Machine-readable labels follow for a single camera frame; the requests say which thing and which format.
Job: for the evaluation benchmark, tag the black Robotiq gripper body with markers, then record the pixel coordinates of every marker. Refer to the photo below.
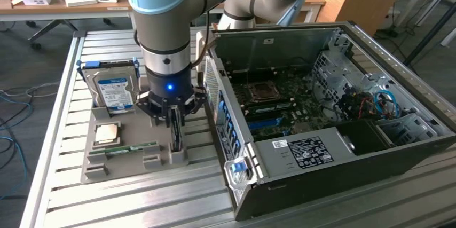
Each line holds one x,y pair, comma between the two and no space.
169,89

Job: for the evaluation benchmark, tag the Nvidia GPU card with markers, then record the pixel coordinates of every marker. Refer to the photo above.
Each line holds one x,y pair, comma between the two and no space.
176,134

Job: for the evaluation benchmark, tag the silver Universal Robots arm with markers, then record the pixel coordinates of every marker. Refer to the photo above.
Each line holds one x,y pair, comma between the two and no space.
167,11

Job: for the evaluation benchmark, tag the grey parts rack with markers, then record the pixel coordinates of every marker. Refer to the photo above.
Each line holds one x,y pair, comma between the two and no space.
135,137

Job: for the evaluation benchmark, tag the hard disk in blue caddy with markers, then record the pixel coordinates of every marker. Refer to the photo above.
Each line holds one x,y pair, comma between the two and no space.
113,89

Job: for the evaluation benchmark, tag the CPU chip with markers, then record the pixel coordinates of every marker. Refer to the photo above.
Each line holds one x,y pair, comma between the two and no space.
105,133

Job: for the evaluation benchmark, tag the green RAM stick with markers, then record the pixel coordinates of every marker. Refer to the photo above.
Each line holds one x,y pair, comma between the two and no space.
121,150

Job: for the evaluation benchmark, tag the metal CPU socket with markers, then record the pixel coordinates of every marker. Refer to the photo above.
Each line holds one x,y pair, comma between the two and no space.
263,90

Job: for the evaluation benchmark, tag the dark RAM stick with label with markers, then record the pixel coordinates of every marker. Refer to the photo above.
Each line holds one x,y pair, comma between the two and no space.
267,108

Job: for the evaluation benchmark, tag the blue expansion slot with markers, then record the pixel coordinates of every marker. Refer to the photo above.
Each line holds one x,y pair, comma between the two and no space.
265,124

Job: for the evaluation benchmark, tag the grey power supply unit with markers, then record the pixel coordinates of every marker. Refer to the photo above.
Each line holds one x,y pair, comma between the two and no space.
271,156

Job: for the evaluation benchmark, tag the green motherboard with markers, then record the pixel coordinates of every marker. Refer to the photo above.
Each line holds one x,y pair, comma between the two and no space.
303,97

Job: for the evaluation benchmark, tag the silver chipset heatsink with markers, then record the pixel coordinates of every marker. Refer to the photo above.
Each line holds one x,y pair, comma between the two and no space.
305,128

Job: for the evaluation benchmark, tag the black wheeled desk base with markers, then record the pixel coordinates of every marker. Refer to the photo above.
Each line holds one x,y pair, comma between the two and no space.
49,30

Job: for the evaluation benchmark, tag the perforated metal drive cage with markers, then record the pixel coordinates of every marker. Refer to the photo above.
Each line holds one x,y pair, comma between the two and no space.
337,78

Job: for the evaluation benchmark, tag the open black PC case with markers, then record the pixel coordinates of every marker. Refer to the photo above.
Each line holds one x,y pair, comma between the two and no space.
356,180

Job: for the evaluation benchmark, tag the metal disk bay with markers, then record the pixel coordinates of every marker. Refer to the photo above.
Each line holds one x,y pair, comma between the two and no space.
409,129

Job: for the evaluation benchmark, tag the dark metal pole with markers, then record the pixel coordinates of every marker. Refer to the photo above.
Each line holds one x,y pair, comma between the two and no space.
431,30

